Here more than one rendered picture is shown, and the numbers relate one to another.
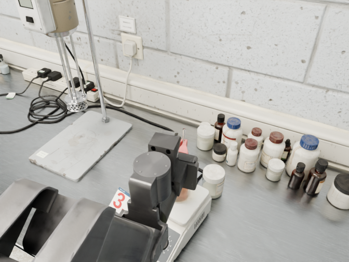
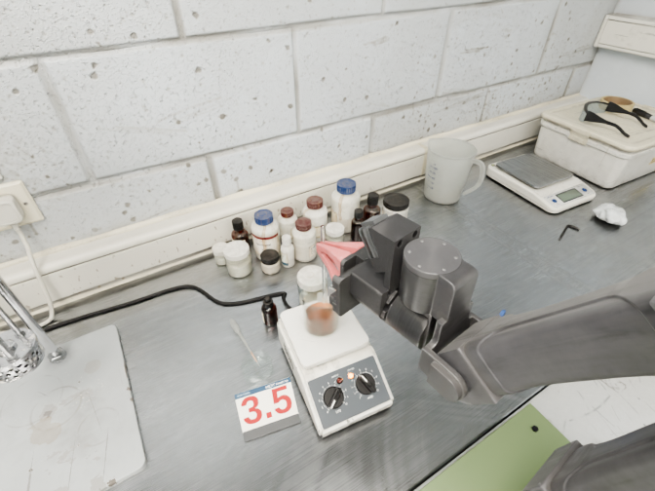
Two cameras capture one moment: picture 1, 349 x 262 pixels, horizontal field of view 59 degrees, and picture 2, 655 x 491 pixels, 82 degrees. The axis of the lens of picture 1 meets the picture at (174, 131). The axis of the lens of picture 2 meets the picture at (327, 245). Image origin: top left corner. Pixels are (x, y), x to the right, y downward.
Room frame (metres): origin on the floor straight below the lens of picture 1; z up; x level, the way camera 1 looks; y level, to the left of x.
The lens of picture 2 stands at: (0.27, 0.33, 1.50)
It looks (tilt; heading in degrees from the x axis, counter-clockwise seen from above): 40 degrees down; 301
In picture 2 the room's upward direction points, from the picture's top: straight up
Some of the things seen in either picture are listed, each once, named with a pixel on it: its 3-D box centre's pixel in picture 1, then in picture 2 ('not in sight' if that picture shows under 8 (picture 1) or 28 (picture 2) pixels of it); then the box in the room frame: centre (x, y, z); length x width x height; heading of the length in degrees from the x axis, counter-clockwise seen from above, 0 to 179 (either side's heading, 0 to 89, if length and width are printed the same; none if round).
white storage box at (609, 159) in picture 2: not in sight; (608, 138); (0.09, -1.15, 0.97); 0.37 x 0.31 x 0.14; 59
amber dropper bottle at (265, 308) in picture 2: not in sight; (269, 309); (0.61, -0.02, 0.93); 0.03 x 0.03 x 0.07
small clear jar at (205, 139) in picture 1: (205, 138); (238, 259); (0.76, -0.10, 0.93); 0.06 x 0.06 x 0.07
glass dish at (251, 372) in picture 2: not in sight; (256, 366); (0.57, 0.08, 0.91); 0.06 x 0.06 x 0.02
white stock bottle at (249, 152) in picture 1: (249, 154); (304, 239); (0.67, -0.22, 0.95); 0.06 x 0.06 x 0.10
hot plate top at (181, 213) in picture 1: (177, 196); (323, 327); (0.48, -0.01, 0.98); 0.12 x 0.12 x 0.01; 55
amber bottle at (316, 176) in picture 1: (317, 175); (371, 212); (0.58, -0.39, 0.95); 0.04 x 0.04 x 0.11
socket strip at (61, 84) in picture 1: (61, 83); not in sight; (1.13, 0.48, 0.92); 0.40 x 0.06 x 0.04; 63
